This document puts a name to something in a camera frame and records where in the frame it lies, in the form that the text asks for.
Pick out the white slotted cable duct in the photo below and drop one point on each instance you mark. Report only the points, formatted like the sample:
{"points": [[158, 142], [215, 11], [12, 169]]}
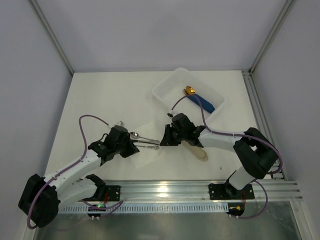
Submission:
{"points": [[151, 208]]}

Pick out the right aluminium frame post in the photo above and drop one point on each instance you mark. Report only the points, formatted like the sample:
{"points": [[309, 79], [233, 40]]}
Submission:
{"points": [[272, 33]]}

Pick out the silver spoon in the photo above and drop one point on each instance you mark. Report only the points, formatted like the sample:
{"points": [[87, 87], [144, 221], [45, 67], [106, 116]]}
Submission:
{"points": [[136, 136]]}

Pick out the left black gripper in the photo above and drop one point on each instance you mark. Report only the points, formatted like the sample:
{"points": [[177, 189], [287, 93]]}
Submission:
{"points": [[129, 147]]}

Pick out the aluminium frame post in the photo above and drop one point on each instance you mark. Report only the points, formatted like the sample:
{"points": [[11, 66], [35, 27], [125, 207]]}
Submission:
{"points": [[272, 33], [50, 33]]}

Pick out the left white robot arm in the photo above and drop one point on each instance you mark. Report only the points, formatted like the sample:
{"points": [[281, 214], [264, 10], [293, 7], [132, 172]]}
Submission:
{"points": [[44, 196]]}

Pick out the silver knife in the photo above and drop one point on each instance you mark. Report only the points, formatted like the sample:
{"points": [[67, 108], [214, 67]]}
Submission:
{"points": [[146, 142]]}

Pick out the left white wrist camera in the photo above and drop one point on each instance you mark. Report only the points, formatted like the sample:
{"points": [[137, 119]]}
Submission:
{"points": [[119, 123]]}

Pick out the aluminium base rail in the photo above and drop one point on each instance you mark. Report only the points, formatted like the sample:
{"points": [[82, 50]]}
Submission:
{"points": [[180, 191]]}

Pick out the oval wooden cutlery tray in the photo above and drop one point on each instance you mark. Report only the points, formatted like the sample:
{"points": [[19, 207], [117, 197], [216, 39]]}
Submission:
{"points": [[196, 151]]}

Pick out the right aluminium side rail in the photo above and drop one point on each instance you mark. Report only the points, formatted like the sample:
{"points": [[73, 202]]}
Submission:
{"points": [[256, 105]]}

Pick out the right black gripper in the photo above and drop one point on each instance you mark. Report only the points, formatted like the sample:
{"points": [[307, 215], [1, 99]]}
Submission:
{"points": [[167, 135]]}

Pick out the white paper napkin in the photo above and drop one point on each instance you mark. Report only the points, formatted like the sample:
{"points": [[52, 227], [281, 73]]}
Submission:
{"points": [[147, 156]]}

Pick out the white plastic basket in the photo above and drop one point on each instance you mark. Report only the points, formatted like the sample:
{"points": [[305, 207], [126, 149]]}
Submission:
{"points": [[169, 93]]}

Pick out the left aluminium frame post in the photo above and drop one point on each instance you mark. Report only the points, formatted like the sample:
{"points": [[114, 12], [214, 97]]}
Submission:
{"points": [[50, 33]]}

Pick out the gold cutlery in roll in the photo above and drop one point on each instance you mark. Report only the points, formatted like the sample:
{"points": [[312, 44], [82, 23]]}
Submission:
{"points": [[188, 90]]}

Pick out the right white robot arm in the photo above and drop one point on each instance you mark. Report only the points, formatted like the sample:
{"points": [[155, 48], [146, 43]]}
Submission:
{"points": [[255, 153]]}

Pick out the silver fork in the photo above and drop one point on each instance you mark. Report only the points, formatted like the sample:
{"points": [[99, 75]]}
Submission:
{"points": [[149, 147]]}

